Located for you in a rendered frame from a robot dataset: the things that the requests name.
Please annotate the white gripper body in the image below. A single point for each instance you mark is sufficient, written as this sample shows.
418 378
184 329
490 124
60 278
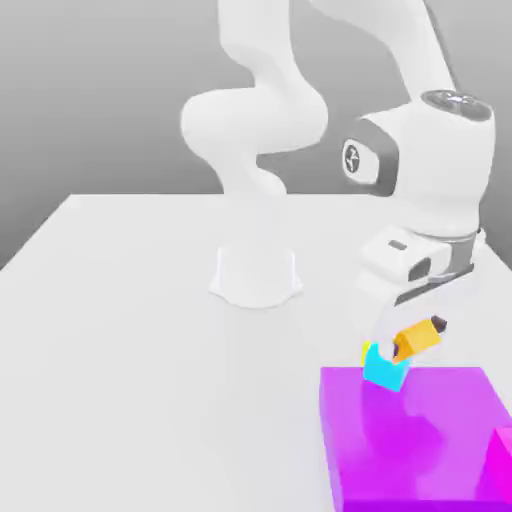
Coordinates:
424 294

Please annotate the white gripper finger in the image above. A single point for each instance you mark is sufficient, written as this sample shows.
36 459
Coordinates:
439 323
396 349

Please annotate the small orange cube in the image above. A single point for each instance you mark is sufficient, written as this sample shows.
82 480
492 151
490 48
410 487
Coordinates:
418 340

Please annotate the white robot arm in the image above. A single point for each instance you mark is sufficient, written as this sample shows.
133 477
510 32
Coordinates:
440 168

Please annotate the small cyan cube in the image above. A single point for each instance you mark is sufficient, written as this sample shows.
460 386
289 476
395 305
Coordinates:
384 371

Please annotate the small yellow cube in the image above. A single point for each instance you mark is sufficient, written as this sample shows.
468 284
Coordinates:
364 352

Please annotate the small magenta cube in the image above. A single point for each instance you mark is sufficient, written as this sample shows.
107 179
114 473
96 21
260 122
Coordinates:
500 464

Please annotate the large purple box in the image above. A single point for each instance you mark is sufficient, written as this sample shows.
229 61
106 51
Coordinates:
400 448

